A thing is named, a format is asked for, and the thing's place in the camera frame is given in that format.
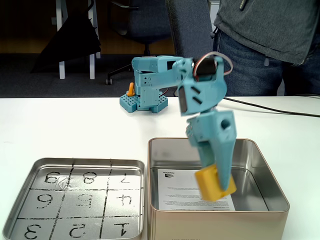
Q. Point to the yellow block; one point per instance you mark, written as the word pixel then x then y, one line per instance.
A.
pixel 207 185

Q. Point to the printed white paper sheet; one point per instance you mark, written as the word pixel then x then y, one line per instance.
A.
pixel 175 192

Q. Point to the gold metal tin box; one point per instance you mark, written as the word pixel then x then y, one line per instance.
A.
pixel 212 225

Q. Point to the metal tin lid with numbers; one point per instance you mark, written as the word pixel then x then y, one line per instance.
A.
pixel 120 182

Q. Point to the person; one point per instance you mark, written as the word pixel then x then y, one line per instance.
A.
pixel 262 30

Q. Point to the dark office chair with wheels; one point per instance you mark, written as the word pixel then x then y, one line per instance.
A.
pixel 150 22

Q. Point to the black triangular cloth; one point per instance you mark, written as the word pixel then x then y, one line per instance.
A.
pixel 72 42

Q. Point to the white desk frame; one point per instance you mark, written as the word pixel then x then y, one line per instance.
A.
pixel 62 67

